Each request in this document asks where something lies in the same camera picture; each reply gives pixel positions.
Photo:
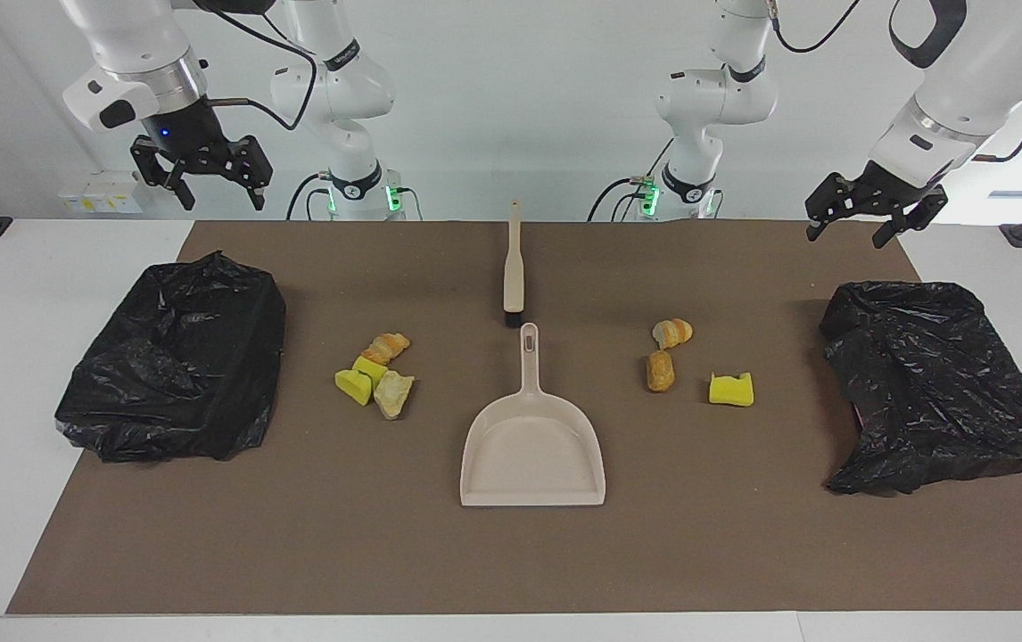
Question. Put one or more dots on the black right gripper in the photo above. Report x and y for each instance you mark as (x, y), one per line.
(190, 134)

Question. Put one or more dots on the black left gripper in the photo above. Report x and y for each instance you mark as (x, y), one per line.
(894, 192)

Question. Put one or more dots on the notched yellow sponge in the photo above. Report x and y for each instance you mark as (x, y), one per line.
(730, 390)

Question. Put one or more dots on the ridged tan bread slice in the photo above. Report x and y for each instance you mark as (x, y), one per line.
(673, 333)

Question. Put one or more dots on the orange striped croissant piece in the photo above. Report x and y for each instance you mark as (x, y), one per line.
(386, 347)

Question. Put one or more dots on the yellow sponge with green pad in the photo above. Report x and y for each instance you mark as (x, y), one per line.
(370, 368)

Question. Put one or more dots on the yellow sponge wedge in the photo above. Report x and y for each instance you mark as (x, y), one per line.
(350, 386)

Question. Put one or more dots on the brown bread roll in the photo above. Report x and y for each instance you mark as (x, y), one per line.
(661, 371)

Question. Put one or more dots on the pale bread chunk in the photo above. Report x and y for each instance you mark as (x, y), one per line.
(393, 395)

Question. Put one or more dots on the beige hand brush black bristles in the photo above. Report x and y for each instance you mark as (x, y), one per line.
(513, 276)

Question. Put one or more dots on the beige plastic dustpan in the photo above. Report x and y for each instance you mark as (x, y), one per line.
(533, 455)

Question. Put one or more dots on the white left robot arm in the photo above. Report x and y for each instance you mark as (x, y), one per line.
(716, 98)

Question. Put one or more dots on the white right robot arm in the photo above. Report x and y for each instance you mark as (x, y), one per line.
(136, 45)

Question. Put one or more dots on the black trash bag bin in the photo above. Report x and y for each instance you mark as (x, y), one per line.
(930, 392)
(172, 374)

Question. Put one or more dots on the brown table mat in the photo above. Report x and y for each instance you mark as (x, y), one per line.
(511, 553)

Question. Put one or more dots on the white wall socket box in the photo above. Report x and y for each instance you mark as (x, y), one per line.
(101, 194)

